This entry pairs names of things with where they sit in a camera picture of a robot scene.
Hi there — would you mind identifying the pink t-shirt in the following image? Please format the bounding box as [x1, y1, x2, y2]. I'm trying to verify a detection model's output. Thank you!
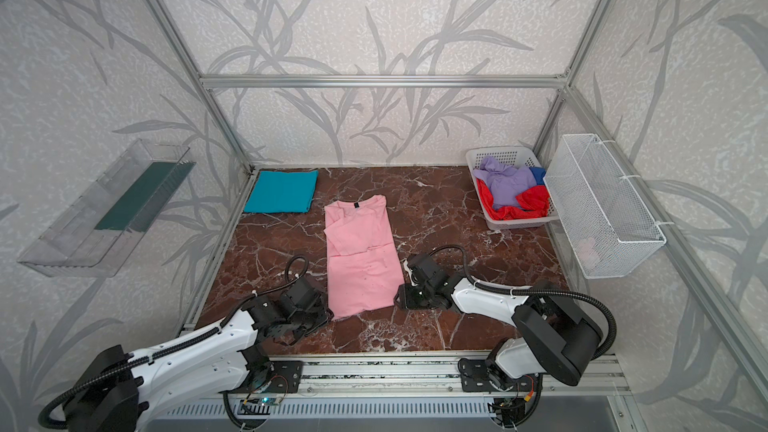
[324, 195, 404, 321]

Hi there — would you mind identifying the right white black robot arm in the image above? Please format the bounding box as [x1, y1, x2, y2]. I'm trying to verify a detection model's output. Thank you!
[394, 249, 617, 392]

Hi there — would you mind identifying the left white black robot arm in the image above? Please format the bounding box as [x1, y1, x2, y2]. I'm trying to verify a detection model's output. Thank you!
[38, 277, 333, 431]

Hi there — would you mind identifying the green circuit board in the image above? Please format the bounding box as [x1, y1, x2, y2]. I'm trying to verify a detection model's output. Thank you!
[241, 395, 285, 414]

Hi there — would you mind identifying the folded teal t-shirt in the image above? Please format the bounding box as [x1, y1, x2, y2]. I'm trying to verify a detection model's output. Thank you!
[243, 171, 318, 214]

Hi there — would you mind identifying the white plastic laundry basket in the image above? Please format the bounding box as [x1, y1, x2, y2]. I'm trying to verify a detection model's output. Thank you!
[465, 146, 558, 230]

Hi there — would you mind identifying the purple t-shirt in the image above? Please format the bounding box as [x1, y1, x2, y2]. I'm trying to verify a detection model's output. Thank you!
[472, 156, 538, 210]

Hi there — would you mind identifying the red t-shirt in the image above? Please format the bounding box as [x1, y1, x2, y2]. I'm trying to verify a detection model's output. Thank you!
[475, 179, 550, 221]

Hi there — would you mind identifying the blue t-shirt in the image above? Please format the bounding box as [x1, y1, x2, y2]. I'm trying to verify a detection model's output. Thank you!
[529, 167, 547, 186]

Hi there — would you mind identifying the green mat in shelf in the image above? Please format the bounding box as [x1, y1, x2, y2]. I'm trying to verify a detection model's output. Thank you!
[95, 162, 195, 233]

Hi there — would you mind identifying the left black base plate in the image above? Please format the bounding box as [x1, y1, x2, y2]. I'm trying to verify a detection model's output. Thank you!
[237, 360, 304, 394]

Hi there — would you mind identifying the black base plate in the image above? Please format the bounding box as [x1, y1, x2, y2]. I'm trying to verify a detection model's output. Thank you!
[237, 360, 304, 394]
[457, 358, 536, 393]

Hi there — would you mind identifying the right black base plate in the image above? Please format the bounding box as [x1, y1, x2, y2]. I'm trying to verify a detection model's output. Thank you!
[457, 358, 536, 393]

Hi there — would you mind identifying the left black corrugated cable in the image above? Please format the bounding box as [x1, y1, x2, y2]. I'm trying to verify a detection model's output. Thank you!
[37, 254, 311, 432]

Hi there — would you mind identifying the black corrugated cable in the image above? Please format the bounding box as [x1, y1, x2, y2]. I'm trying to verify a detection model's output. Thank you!
[427, 244, 619, 427]
[37, 254, 311, 432]

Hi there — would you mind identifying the right black corrugated cable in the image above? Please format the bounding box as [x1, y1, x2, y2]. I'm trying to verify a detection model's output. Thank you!
[427, 244, 619, 427]

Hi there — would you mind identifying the aluminium mounting rail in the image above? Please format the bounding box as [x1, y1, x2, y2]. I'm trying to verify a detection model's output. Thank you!
[272, 350, 631, 399]

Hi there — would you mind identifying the white wire mesh basket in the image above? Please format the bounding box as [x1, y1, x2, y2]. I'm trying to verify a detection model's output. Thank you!
[544, 134, 667, 279]

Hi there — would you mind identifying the clear plastic wall shelf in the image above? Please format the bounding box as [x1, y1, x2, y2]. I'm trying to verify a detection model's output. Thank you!
[18, 139, 196, 278]

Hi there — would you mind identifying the aluminium frame profile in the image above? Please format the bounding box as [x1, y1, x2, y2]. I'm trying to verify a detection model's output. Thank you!
[143, 0, 767, 399]

